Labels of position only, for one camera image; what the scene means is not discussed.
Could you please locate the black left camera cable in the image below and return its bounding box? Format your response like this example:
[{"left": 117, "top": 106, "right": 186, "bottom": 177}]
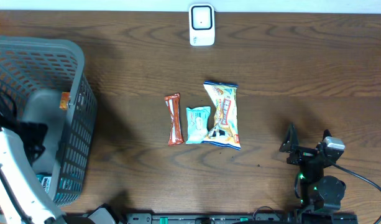
[{"left": 0, "top": 158, "right": 34, "bottom": 224}]

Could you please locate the orange small box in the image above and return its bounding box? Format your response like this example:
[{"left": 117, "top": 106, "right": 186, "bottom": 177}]
[{"left": 59, "top": 92, "right": 70, "bottom": 111}]

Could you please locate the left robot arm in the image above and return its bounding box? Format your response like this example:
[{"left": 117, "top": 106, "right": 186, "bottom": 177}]
[{"left": 0, "top": 91, "right": 119, "bottom": 224}]

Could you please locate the white barcode scanner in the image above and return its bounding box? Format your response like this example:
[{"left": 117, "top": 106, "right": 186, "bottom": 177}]
[{"left": 188, "top": 3, "right": 216, "bottom": 47}]

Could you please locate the teal Listerine mouthwash bottle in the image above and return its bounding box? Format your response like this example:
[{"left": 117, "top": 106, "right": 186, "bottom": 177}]
[{"left": 36, "top": 174, "right": 52, "bottom": 193}]

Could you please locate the grey plastic shopping basket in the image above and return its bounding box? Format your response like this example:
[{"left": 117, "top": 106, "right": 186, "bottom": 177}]
[{"left": 0, "top": 36, "right": 97, "bottom": 208}]

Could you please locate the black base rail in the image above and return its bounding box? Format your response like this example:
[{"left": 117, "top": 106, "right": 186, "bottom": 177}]
[{"left": 65, "top": 212, "right": 359, "bottom": 224}]

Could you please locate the light blue wipes pack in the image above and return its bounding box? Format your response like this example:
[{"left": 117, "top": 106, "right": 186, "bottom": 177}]
[{"left": 186, "top": 106, "right": 211, "bottom": 144}]

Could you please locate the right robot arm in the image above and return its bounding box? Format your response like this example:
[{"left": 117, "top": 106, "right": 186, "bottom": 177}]
[{"left": 279, "top": 124, "right": 346, "bottom": 223}]

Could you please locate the yellow snack bag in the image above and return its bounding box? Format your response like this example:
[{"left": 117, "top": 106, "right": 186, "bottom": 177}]
[{"left": 202, "top": 81, "right": 241, "bottom": 150}]

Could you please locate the red snack bar wrapper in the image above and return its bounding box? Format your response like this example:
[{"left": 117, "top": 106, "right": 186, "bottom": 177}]
[{"left": 165, "top": 93, "right": 184, "bottom": 146}]

